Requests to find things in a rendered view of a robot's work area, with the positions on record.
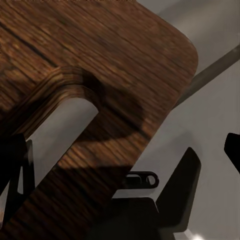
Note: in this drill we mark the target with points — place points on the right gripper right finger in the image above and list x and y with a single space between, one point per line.
232 149

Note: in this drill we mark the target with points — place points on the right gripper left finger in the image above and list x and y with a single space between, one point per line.
12 150

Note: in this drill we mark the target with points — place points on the cutting board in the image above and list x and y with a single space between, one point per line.
138 64

